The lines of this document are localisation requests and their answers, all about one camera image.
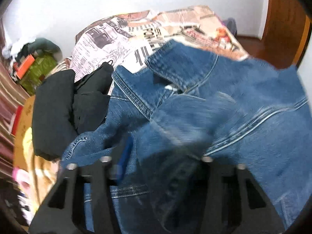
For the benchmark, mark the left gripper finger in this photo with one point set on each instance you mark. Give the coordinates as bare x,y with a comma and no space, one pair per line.
120,157

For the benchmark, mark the blue denim jacket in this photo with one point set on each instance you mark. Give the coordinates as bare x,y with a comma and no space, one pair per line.
188,103

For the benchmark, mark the black folded garment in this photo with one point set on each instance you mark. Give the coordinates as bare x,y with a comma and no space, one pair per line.
65,108

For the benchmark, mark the newspaper print pillow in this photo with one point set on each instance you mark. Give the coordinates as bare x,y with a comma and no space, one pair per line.
114,40

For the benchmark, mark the comic print bed sheet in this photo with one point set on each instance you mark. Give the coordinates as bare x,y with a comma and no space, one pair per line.
197,26

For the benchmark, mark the purple bag on floor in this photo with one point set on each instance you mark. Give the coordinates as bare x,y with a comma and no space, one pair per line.
230,23

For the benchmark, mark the green box clutter pile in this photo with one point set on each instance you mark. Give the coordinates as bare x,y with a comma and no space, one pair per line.
29,63

